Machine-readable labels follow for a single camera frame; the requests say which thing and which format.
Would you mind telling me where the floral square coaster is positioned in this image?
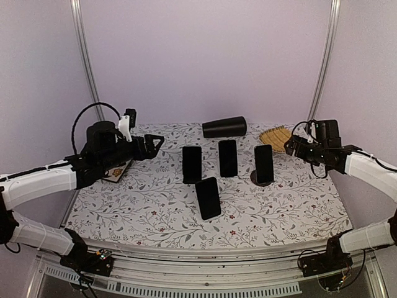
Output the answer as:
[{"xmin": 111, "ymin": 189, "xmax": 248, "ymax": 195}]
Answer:
[{"xmin": 102, "ymin": 161, "xmax": 132, "ymax": 183}]

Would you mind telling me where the round wooden base phone stand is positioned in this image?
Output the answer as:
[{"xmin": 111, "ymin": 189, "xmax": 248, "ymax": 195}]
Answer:
[{"xmin": 250, "ymin": 171, "xmax": 273, "ymax": 187}]

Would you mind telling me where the black smartphone front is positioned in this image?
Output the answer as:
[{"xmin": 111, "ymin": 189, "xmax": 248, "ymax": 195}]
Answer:
[{"xmin": 195, "ymin": 177, "xmax": 221, "ymax": 220}]

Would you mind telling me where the blue smartphone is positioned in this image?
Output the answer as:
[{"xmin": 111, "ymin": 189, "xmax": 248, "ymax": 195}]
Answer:
[{"xmin": 254, "ymin": 145, "xmax": 274, "ymax": 183}]

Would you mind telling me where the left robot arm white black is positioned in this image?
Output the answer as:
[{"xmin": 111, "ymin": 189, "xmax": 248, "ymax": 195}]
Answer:
[{"xmin": 1, "ymin": 109, "xmax": 164, "ymax": 271}]

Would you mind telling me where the black cylinder speaker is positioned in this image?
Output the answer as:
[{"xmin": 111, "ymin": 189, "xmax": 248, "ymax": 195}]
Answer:
[{"xmin": 202, "ymin": 116, "xmax": 248, "ymax": 138}]

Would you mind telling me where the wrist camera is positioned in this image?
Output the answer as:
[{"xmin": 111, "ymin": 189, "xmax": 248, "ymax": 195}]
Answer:
[
  {"xmin": 118, "ymin": 109, "xmax": 136, "ymax": 142},
  {"xmin": 306, "ymin": 120, "xmax": 323, "ymax": 144}
]

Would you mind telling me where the grey white phone stand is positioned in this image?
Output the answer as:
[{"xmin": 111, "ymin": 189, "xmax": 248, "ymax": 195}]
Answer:
[{"xmin": 203, "ymin": 215, "xmax": 222, "ymax": 222}]

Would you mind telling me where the front aluminium rail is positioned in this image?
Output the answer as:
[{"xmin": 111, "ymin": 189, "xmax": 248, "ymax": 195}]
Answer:
[{"xmin": 33, "ymin": 238, "xmax": 378, "ymax": 285}]

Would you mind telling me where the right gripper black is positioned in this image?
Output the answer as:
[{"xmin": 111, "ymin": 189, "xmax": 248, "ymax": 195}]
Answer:
[{"xmin": 286, "ymin": 135, "xmax": 328, "ymax": 166}]

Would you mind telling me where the floral table mat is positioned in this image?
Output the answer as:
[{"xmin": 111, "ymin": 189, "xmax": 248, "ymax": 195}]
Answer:
[{"xmin": 66, "ymin": 124, "xmax": 352, "ymax": 250}]

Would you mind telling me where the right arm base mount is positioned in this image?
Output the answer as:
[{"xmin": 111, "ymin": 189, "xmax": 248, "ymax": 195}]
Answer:
[{"xmin": 297, "ymin": 245, "xmax": 353, "ymax": 277}]

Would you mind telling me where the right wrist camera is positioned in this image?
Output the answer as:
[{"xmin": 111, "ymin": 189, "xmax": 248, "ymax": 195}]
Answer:
[{"xmin": 306, "ymin": 120, "xmax": 323, "ymax": 144}]

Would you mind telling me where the perforated cable tray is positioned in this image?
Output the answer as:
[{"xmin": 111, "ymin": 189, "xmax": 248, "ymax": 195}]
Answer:
[{"xmin": 40, "ymin": 265, "xmax": 303, "ymax": 297}]

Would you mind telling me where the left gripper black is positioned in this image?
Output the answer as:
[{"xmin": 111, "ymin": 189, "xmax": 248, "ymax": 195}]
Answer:
[{"xmin": 99, "ymin": 133, "xmax": 164, "ymax": 172}]

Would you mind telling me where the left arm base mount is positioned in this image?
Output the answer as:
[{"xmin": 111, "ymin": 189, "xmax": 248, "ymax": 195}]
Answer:
[{"xmin": 60, "ymin": 245, "xmax": 114, "ymax": 277}]

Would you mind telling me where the left aluminium corner post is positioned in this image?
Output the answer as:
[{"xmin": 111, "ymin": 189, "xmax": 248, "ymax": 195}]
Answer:
[{"xmin": 70, "ymin": 0, "xmax": 100, "ymax": 103}]

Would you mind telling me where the right aluminium corner post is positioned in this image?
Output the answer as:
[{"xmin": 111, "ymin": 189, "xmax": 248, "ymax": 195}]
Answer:
[{"xmin": 307, "ymin": 0, "xmax": 341, "ymax": 120}]

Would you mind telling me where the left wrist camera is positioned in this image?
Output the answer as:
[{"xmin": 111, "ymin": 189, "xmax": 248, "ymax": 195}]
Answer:
[{"xmin": 118, "ymin": 109, "xmax": 136, "ymax": 142}]

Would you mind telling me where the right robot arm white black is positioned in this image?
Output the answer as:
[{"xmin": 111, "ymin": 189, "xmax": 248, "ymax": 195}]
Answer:
[{"xmin": 284, "ymin": 120, "xmax": 396, "ymax": 271}]

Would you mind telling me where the woven bamboo tray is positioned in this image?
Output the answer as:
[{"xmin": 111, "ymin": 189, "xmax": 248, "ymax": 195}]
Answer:
[{"xmin": 259, "ymin": 125, "xmax": 292, "ymax": 153}]

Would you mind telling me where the teal smartphone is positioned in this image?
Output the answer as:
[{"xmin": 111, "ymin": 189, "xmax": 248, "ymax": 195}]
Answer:
[{"xmin": 182, "ymin": 146, "xmax": 202, "ymax": 184}]

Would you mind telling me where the black smartphone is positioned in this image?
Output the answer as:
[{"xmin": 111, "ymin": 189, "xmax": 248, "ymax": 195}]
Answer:
[
  {"xmin": 195, "ymin": 177, "xmax": 221, "ymax": 220},
  {"xmin": 218, "ymin": 140, "xmax": 238, "ymax": 178}
]

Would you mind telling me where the aluminium corner post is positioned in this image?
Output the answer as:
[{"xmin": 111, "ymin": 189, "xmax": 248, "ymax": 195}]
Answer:
[
  {"xmin": 307, "ymin": 0, "xmax": 341, "ymax": 120},
  {"xmin": 70, "ymin": 0, "xmax": 100, "ymax": 103}
]

